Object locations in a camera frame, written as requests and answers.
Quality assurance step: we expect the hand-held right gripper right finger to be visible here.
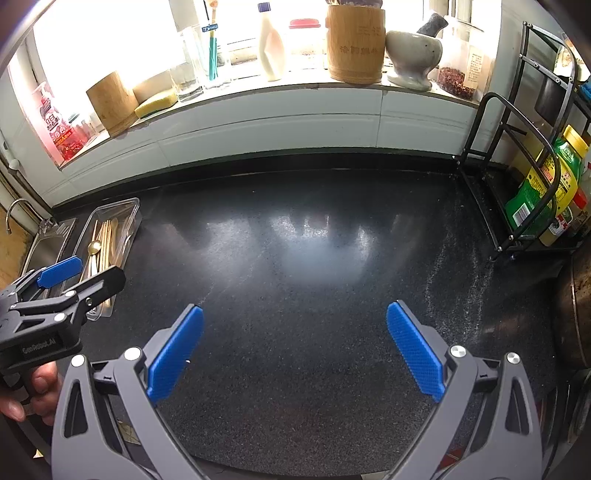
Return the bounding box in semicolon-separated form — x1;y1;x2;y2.
386;300;542;480

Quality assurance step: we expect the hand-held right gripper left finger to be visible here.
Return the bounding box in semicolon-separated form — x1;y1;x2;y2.
51;304;205;480

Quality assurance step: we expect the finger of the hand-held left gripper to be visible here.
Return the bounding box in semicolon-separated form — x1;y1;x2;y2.
0;255;84;319
9;265;127;344

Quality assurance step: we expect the gold metal spoon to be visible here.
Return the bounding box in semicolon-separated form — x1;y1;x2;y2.
87;240;103;280

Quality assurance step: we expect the amber horn spoon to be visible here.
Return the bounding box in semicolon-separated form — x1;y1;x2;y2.
111;217;124;268

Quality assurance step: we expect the clear plastic tray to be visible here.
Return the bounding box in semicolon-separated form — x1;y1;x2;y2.
74;198;141;319

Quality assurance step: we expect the person's left hand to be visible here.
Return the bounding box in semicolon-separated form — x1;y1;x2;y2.
0;360;65;422

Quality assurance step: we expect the steel sink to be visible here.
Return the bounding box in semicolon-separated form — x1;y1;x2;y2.
18;217;77;278

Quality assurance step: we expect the wooden cutting board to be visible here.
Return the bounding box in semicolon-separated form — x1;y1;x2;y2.
0;203;29;287

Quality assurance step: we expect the steel faucet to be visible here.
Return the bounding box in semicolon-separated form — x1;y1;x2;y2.
4;198;58;236

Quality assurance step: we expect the red printed pouch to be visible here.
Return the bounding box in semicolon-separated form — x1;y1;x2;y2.
25;80;88;162

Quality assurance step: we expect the small glass jar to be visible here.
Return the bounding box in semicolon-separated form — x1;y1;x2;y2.
69;113;100;142

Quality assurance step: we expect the dark metal pan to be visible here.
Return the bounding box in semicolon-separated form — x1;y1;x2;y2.
551;258;591;370

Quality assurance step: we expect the small bamboo cup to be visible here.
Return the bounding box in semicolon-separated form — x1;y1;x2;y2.
86;70;140;138

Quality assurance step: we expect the yellow sponge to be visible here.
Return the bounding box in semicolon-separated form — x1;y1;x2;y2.
134;89;178;118

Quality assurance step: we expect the green label oil bottle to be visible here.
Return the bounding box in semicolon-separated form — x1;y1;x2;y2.
505;124;591;241

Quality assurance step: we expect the clear glass vase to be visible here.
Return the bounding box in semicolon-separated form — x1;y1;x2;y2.
170;25;205;103

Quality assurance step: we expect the clear bottle with teal brush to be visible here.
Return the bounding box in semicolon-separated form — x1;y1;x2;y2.
199;0;232;89

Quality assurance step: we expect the clear jar of dried chili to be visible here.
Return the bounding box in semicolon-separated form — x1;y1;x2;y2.
436;16;494;101

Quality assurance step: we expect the white bottle purple cap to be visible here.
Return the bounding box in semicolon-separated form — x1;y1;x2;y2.
257;2;288;82

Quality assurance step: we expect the grey stone mortar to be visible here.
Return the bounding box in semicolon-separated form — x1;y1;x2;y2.
385;30;445;92

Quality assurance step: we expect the large bamboo container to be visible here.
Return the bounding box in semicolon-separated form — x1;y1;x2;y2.
325;4;386;85

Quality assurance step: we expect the red lid jar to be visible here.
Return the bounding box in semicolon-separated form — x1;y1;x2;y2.
287;17;324;72

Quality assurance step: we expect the dark stone pestle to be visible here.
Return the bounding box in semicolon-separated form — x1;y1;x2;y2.
417;13;448;38

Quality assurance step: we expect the dark maroon wrapper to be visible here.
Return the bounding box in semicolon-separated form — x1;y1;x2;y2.
325;0;385;10

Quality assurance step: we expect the black wire rack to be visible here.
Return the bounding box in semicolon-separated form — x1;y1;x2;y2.
455;21;591;264

